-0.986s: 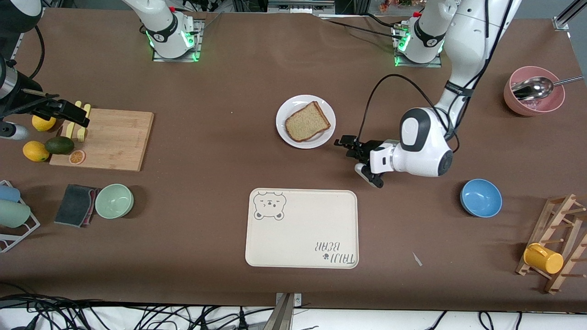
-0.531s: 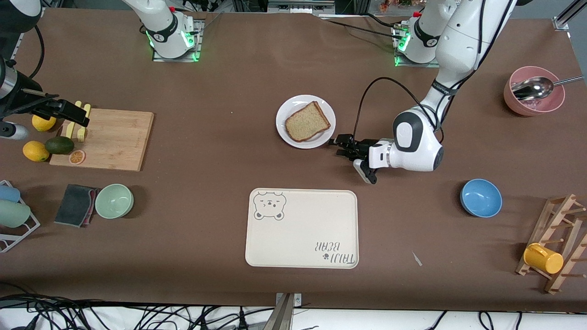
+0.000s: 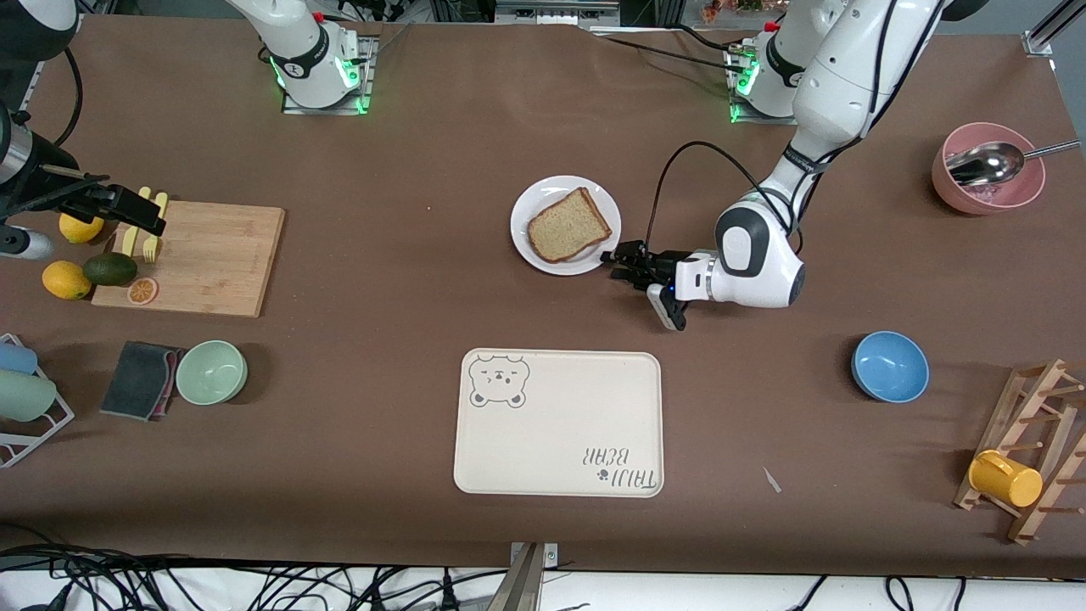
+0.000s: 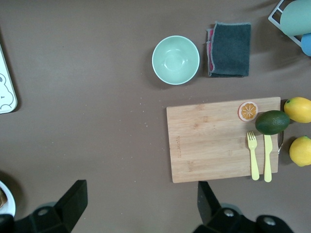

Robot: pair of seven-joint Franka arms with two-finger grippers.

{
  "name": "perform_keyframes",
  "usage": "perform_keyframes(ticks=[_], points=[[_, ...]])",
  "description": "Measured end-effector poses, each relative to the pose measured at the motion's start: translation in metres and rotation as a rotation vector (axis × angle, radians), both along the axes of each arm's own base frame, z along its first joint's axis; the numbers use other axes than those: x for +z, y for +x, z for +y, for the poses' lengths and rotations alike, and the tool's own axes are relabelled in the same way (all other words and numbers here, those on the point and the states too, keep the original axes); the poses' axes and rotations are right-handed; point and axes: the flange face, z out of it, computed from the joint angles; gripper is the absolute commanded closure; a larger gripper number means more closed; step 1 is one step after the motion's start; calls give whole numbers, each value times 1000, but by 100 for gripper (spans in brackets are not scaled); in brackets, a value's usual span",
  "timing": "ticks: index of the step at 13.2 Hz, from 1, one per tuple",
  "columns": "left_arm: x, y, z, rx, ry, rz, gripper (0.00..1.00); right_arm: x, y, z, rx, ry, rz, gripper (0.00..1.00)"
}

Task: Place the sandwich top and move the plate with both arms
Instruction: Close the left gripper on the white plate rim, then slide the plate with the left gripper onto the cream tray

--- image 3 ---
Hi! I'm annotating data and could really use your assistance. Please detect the yellow plastic knife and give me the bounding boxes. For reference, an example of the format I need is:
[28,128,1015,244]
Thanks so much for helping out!
[121,187,152,258]

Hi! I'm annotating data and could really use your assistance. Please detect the wooden cutting board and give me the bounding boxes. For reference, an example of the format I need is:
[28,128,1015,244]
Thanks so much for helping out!
[91,200,287,319]

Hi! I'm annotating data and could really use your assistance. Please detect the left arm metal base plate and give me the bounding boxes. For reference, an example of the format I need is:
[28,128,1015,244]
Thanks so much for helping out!
[726,42,798,126]

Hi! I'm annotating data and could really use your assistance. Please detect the dark green avocado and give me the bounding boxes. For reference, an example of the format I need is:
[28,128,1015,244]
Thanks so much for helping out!
[82,252,138,288]

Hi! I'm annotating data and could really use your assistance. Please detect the aluminium background frame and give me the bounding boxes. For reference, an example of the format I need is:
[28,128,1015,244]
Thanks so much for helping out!
[428,0,680,26]

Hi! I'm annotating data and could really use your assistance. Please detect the blue bowl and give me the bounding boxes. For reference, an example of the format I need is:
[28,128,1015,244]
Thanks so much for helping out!
[851,331,930,403]

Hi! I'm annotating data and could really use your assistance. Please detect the white wire rack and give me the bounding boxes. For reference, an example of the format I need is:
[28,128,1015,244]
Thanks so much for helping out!
[0,334,76,469]

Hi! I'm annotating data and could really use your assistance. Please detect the tangled black floor cables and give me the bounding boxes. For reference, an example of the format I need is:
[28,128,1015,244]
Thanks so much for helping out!
[0,522,510,611]

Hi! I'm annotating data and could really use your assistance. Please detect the aluminium corner profile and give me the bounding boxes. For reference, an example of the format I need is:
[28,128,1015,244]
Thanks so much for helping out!
[1022,0,1086,59]

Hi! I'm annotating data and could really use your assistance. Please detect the large metal spoon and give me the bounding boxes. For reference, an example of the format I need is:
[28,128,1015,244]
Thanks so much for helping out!
[946,140,1083,188]

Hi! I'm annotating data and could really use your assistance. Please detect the brown bread slice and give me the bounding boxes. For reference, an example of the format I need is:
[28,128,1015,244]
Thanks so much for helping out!
[527,187,613,264]

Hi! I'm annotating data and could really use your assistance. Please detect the black table cable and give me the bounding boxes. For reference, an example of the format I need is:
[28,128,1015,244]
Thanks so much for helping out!
[590,24,752,76]

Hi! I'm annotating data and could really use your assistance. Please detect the dark grey cloth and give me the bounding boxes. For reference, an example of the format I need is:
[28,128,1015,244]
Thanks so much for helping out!
[100,341,181,422]

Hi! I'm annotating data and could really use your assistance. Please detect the yellow mug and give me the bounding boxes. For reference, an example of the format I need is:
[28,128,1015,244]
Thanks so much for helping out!
[968,450,1044,508]

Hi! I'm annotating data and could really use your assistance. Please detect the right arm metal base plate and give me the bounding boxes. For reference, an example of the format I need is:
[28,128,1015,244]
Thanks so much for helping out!
[282,34,376,115]

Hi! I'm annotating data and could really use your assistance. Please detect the pale green cup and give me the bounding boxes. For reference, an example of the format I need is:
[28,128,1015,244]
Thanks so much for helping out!
[0,369,58,423]

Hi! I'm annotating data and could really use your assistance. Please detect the white round plate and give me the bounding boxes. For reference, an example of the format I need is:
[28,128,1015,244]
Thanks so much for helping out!
[510,175,623,277]

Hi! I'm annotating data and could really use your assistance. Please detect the pink bowl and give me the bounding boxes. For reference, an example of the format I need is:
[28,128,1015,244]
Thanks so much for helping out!
[932,122,1046,216]

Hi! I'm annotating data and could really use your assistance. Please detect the wooden mug rack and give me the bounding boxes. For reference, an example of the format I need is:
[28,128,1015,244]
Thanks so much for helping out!
[954,358,1086,546]

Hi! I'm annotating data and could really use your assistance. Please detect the yellow plastic fork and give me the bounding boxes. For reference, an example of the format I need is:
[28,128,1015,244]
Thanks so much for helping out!
[143,193,168,264]

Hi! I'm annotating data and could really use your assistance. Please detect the light blue cup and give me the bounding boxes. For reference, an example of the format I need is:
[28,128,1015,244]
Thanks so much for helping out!
[0,341,39,376]

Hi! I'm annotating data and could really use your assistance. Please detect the pink cloth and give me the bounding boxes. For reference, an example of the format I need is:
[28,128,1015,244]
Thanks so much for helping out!
[161,346,187,418]

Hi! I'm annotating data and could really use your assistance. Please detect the cream bear print tray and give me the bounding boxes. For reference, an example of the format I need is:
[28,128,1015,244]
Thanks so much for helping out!
[453,348,664,498]

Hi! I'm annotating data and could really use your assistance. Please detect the metal table bracket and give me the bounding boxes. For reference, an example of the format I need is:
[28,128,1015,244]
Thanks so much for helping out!
[501,541,559,611]

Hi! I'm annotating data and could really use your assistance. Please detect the yellow lemon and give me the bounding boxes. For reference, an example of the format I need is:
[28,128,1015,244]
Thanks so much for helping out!
[59,212,105,245]
[42,261,92,300]

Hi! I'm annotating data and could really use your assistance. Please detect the pale green bowl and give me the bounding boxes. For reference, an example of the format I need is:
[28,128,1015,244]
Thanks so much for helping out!
[176,340,249,406]

